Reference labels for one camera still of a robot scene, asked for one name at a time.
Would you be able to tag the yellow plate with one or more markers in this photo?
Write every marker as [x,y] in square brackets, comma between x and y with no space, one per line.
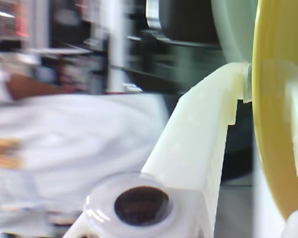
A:
[270,148]

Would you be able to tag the plastic googly eye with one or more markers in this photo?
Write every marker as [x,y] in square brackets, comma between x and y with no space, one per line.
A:
[141,205]

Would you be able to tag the cream white plate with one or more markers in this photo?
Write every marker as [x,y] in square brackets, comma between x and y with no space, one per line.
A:
[236,32]

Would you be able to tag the person in white shirt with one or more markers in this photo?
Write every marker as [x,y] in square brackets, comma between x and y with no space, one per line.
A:
[77,129]

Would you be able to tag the black chair chrome frame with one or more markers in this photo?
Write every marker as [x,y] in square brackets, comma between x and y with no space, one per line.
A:
[183,19]

